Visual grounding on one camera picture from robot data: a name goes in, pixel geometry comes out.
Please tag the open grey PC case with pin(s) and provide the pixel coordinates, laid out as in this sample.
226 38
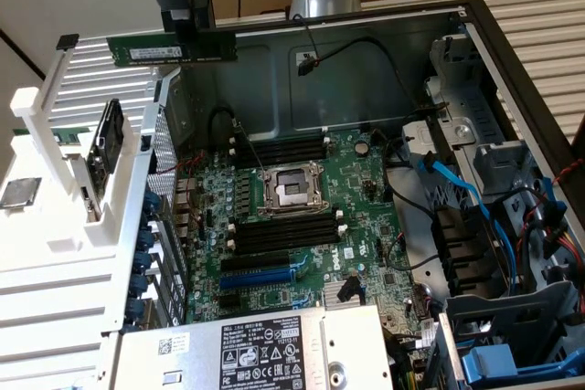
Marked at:
256 88

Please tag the dark grey disk bay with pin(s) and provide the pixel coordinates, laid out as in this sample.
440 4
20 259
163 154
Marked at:
503 312

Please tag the graphics card with metal bracket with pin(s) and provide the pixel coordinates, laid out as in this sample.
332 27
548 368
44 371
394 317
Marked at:
91 200

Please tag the short black expansion slot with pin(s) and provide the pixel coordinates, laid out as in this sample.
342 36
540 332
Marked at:
229 301

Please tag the silver finned heatsink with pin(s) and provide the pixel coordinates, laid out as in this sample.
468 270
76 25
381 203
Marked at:
332 294

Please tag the blue slot clip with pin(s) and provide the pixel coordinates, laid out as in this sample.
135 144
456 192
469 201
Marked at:
152 203
140 283
146 238
136 308
143 260

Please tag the long blue expansion slot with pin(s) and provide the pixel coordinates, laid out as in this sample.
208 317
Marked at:
256 279

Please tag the round coin battery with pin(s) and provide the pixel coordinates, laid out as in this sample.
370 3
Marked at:
362 148

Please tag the blue plastic latch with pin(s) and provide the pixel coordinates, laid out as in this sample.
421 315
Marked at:
489 362

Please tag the green motherboard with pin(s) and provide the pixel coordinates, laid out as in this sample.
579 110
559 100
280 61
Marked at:
356 225

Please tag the black hard disk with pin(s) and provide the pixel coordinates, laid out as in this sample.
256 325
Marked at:
111 134

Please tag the silver power supply unit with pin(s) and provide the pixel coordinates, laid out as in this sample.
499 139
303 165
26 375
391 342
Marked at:
183 362

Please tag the green RAM stick white label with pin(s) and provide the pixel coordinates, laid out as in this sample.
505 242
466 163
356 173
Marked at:
137 54

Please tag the thin metal locking lever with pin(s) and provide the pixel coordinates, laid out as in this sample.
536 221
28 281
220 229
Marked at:
250 149

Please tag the light grey metal disk bay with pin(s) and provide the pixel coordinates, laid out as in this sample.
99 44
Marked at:
475 102

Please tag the metal CPU socket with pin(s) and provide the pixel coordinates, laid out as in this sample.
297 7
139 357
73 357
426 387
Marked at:
292 189

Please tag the long black expansion slot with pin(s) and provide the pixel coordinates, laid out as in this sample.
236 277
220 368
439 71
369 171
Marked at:
256 261

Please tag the black plastic card guide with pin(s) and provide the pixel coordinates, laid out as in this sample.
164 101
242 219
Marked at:
461 244

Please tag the silver CPU chip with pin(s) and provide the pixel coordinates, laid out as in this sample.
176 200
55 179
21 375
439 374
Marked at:
19 192

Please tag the white plastic parts rack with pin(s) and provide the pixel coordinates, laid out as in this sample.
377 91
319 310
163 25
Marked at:
109 230

